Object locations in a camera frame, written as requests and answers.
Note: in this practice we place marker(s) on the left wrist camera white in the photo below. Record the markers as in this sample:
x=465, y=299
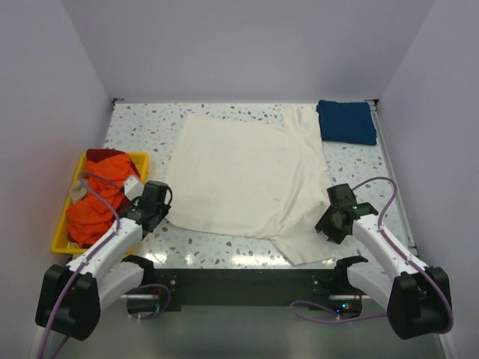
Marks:
x=133, y=187

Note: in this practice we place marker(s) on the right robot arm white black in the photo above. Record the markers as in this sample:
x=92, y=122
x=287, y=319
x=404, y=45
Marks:
x=408, y=319

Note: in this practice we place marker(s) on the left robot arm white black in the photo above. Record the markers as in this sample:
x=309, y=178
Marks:
x=72, y=297

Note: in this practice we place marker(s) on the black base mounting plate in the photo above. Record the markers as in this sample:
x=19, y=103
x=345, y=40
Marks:
x=241, y=287

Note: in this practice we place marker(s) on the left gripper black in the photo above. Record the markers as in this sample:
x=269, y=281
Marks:
x=164, y=209

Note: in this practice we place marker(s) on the orange t shirt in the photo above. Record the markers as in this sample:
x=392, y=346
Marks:
x=91, y=217

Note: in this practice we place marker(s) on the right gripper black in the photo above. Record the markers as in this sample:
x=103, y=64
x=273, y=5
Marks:
x=323, y=224

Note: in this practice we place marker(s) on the aluminium frame rail front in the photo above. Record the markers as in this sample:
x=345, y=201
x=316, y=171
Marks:
x=127, y=276

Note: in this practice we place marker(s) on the cream white t shirt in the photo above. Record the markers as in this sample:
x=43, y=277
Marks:
x=253, y=180

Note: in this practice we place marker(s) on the folded blue t shirt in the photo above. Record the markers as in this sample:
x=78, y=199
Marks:
x=346, y=122

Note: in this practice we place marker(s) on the dark red t shirt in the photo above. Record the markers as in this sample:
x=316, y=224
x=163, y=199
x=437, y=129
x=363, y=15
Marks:
x=98, y=155

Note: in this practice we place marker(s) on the yellow plastic bin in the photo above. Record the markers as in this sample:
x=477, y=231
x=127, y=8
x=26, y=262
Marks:
x=61, y=243

